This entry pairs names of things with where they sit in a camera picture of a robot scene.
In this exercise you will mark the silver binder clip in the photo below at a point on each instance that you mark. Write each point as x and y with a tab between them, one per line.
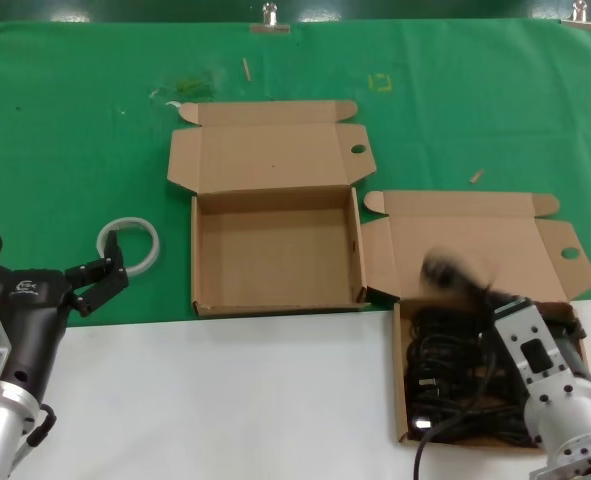
580	22
270	27

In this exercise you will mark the clear tape roll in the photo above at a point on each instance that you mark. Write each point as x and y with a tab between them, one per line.
152	235

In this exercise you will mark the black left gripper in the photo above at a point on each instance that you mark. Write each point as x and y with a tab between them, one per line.
35	320

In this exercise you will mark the short wooden stick piece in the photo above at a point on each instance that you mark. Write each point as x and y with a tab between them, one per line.
477	175

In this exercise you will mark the long wooden stick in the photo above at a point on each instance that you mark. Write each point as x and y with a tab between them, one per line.
246	68

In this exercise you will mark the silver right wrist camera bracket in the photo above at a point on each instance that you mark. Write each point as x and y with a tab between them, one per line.
535	350

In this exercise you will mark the clear plastic wrapper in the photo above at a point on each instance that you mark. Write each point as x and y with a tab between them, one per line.
190	85

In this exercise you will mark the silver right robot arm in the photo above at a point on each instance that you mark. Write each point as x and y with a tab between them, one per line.
575	420

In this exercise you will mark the open cardboard box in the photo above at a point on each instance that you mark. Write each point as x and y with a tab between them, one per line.
275	260
475	225

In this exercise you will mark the small white tape scrap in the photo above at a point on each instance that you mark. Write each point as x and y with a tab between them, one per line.
173	103

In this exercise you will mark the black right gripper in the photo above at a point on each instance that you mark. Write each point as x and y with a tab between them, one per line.
482	296

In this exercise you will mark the green table cloth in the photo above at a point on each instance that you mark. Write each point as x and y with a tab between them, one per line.
75	150

